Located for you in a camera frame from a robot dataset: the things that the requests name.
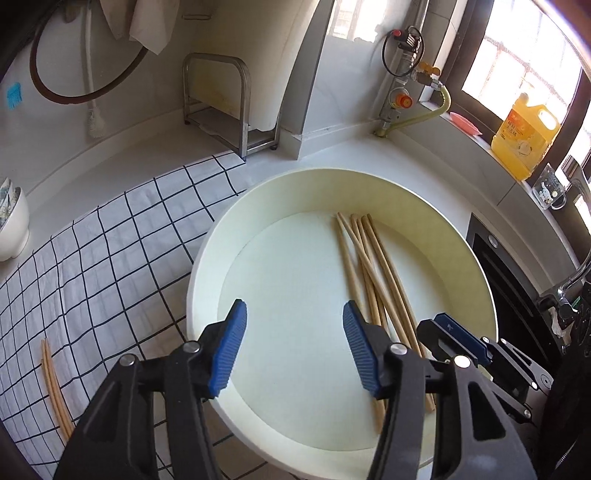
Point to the yellow detergent bottle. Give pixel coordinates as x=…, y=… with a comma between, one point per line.
x=521, y=143

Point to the white footed bowl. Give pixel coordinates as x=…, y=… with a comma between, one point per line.
x=14, y=230

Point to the blue patterned bowl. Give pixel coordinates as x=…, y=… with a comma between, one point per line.
x=7, y=198

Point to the grey hanging rag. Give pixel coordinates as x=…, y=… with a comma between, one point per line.
x=147, y=27

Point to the white black checked cloth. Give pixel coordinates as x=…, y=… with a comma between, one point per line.
x=92, y=277

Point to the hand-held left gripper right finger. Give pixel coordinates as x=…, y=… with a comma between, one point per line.
x=364, y=350

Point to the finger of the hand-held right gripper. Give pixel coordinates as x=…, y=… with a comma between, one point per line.
x=457, y=332

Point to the gas pipe with valves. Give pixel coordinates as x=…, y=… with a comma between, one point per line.
x=399, y=99

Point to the wooden chopstick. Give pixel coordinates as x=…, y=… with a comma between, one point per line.
x=49, y=392
x=54, y=397

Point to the black sink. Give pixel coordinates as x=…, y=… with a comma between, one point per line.
x=508, y=277

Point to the white cutting board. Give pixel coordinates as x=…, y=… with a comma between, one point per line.
x=277, y=46

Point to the cream round basin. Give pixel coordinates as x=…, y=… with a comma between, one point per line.
x=286, y=277

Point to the metal board stand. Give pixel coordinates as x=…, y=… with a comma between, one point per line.
x=244, y=115

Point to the pink soap dish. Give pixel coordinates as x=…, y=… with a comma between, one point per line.
x=464, y=122

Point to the blue silicone brush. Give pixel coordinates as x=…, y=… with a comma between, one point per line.
x=14, y=96

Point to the clear cartoon print cup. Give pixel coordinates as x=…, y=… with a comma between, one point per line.
x=547, y=189

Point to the metal faucet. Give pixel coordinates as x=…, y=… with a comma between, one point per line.
x=570, y=281

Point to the bundle of wooden chopsticks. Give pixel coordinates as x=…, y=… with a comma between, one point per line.
x=347, y=258

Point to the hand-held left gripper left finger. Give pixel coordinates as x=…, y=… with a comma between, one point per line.
x=228, y=350

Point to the dark window frame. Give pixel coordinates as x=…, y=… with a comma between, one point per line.
x=461, y=46

